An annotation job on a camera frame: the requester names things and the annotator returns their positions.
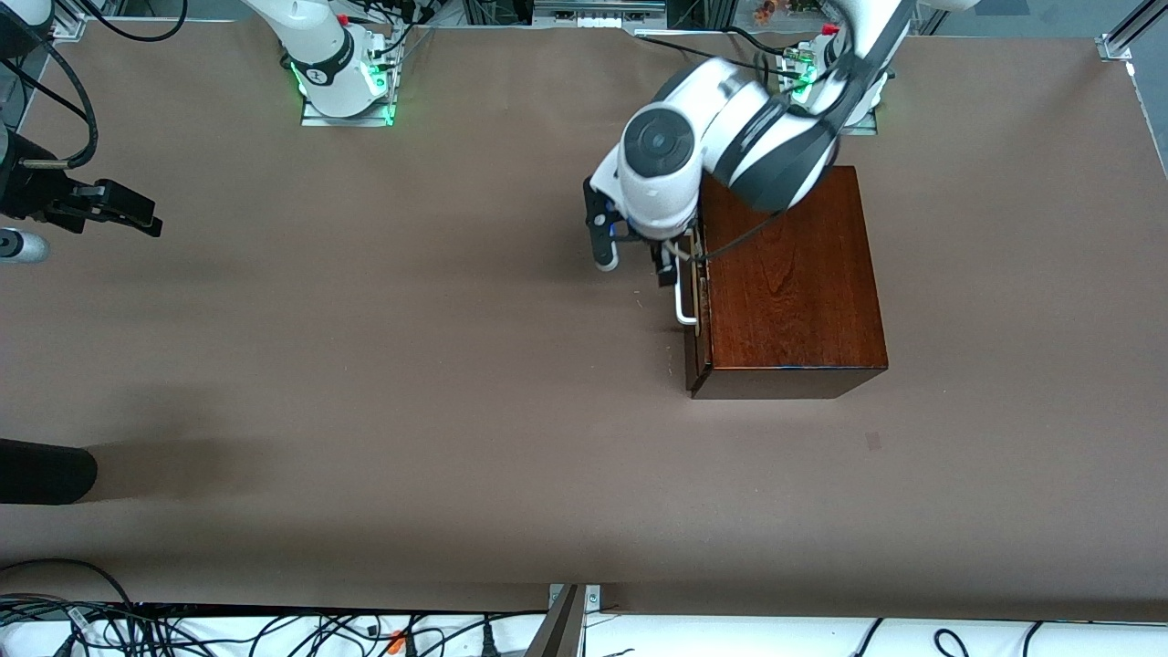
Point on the metal clamp bracket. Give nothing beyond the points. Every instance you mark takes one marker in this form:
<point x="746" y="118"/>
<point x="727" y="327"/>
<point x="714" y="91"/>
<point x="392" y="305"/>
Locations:
<point x="573" y="620"/>

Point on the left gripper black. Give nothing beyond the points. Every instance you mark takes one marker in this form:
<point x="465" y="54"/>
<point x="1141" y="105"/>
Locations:
<point x="663" y="262"/>

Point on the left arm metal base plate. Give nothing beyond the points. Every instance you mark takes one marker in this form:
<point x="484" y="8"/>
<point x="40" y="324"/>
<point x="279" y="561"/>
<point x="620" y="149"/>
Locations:
<point x="867" y="130"/>

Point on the aluminium frame rail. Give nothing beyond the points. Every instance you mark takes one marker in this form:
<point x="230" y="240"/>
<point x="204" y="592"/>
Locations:
<point x="68" y="27"/>

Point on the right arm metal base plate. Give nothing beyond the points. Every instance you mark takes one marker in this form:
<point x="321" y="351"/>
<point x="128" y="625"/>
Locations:
<point x="315" y="120"/>

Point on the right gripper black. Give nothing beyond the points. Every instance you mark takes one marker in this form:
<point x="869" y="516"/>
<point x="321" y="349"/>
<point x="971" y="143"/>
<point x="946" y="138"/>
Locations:
<point x="29" y="190"/>

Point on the aluminium frame post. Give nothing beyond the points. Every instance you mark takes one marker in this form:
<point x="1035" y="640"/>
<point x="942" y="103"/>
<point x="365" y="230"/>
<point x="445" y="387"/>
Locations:
<point x="1127" y="32"/>

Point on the grey power strip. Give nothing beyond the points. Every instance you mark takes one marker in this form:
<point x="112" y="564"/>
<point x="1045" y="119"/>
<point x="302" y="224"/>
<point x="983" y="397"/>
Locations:
<point x="598" y="14"/>

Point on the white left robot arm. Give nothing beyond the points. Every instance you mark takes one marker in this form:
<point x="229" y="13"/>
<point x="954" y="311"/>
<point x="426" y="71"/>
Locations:
<point x="657" y="173"/>

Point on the black rounded cylinder object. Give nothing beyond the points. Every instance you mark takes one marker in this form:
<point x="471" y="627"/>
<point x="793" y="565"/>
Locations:
<point x="46" y="472"/>

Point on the dark brown wooden cabinet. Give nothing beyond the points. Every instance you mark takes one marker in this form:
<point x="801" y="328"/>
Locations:
<point x="794" y="292"/>

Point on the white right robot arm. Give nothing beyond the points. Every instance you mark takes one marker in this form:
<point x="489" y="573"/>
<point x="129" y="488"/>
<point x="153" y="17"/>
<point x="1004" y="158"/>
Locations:
<point x="319" y="36"/>

